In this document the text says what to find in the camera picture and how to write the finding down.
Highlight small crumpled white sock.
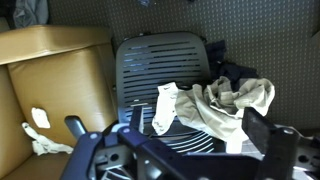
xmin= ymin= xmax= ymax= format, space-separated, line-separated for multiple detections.
xmin=31 ymin=107 xmax=52 ymax=130

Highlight dark navy clothing pile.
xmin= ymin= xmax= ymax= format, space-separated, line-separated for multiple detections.
xmin=204 ymin=39 xmax=259 ymax=91

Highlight long white sock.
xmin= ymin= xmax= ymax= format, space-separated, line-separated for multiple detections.
xmin=21 ymin=121 xmax=74 ymax=157

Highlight brown leather sofa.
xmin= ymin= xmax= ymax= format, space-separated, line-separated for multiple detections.
xmin=0 ymin=24 xmax=118 ymax=180

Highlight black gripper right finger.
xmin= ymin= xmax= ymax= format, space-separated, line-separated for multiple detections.
xmin=241 ymin=107 xmax=278 ymax=155

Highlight grey cloth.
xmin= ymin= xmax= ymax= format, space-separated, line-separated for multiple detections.
xmin=12 ymin=0 xmax=49 ymax=29

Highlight white sock with black print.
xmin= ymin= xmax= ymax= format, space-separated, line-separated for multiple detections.
xmin=151 ymin=81 xmax=180 ymax=136

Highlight beige trousers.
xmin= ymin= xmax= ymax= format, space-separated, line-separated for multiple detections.
xmin=174 ymin=75 xmax=276 ymax=154

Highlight black mesh office chair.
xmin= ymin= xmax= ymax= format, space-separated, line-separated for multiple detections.
xmin=114 ymin=31 xmax=228 ymax=156

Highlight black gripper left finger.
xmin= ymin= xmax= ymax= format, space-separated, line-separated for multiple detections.
xmin=129 ymin=104 xmax=145 ymax=133

